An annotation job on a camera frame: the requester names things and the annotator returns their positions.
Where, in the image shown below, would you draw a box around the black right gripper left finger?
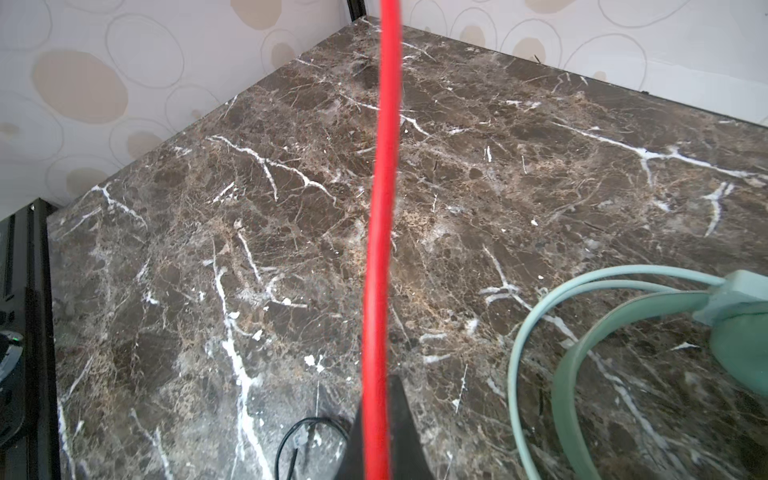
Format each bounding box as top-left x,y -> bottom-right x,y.
334,404 -> 365,480

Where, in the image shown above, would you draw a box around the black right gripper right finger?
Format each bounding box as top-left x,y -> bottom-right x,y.
387,375 -> 434,480

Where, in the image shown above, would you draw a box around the red headphone cable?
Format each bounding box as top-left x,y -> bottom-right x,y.
361,0 -> 403,480

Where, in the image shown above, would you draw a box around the mint green headphones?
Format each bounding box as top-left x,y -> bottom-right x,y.
539,265 -> 767,479

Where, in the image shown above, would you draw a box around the black cable end with plugs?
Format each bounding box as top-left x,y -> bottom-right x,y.
274,416 -> 352,480

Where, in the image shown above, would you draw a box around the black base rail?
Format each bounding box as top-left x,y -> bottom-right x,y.
1,199 -> 61,479

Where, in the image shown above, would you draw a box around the black vertical frame post left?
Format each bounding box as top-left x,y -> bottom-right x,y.
346,0 -> 367,21

